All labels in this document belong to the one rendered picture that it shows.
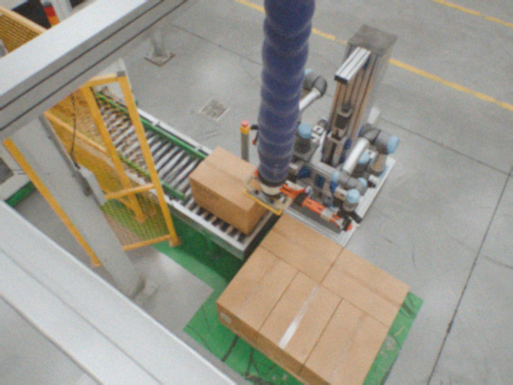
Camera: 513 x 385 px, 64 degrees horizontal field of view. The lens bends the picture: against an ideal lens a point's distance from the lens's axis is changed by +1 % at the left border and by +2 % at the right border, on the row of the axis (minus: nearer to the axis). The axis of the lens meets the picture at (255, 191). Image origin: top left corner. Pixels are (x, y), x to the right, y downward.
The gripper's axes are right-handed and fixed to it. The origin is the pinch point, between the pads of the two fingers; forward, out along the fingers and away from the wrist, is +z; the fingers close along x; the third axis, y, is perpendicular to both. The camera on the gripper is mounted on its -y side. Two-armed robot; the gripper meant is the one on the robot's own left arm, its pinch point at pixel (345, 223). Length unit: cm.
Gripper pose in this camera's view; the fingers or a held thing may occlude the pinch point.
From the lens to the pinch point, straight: 283.4
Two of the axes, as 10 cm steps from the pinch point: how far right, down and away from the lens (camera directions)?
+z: -0.2, 5.6, 8.3
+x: -5.9, 6.6, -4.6
